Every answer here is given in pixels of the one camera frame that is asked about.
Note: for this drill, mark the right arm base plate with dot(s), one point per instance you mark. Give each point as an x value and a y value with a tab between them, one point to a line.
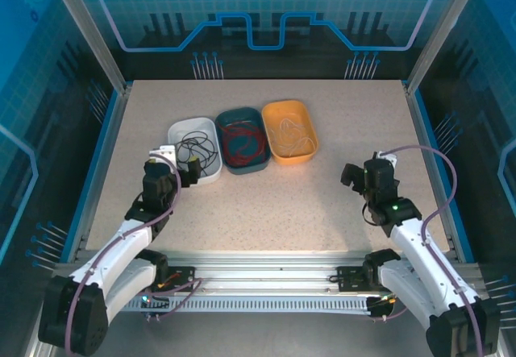
348	278

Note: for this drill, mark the aluminium table side rail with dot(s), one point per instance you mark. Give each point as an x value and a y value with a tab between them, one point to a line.
423	131
114	131

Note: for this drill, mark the orange plastic tray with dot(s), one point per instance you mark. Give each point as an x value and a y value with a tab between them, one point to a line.
278	111

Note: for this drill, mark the aluminium frame post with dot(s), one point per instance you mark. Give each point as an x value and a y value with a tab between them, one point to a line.
440	30
89	30

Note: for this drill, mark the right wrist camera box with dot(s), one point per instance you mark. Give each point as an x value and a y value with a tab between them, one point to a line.
390	157

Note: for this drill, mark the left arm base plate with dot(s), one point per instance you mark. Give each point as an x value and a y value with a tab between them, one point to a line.
181	274

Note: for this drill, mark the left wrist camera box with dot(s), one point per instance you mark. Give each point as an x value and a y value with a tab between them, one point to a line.
165	153

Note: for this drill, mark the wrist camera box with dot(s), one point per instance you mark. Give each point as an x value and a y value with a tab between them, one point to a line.
165	153
390	157

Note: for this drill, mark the teal plastic tray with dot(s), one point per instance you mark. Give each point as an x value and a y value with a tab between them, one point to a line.
258	163

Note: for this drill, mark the white plastic tray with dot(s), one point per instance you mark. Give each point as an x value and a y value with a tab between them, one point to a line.
177	131

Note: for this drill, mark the aluminium mounting rail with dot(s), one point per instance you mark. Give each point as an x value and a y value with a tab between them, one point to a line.
262	270

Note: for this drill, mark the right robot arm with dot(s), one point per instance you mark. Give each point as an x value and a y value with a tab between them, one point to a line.
419	252

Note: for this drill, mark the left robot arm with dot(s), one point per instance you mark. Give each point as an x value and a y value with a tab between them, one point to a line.
117	248

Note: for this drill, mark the steel front plate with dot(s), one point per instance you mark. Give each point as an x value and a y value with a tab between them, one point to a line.
262	333

